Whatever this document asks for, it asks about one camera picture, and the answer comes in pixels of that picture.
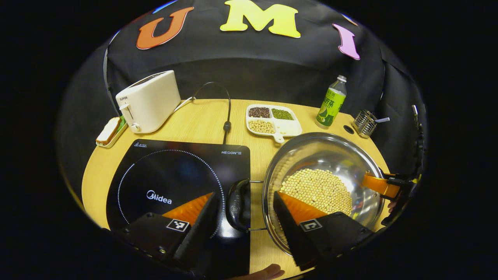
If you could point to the heap of yellow soybeans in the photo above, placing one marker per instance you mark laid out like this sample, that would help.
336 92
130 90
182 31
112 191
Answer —
315 188

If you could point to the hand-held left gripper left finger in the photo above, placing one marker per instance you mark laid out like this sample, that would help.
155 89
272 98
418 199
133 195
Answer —
198 233

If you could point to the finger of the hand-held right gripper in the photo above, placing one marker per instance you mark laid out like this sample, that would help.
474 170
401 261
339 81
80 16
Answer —
379 184

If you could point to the green label drink bottle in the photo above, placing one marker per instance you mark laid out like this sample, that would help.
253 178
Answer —
330 105

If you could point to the bread slice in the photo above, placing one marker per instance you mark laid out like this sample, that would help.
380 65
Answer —
108 131

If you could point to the white toaster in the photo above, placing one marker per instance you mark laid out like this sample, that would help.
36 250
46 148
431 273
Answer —
151 101

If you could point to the black backdrop cloth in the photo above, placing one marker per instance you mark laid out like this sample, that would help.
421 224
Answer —
253 70

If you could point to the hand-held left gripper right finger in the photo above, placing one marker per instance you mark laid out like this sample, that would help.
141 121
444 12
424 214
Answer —
290 237

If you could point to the white sectioned bean plate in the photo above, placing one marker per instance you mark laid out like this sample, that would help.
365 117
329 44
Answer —
290 127

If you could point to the black induction cooktop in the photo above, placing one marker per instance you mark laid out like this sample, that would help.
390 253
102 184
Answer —
175 175

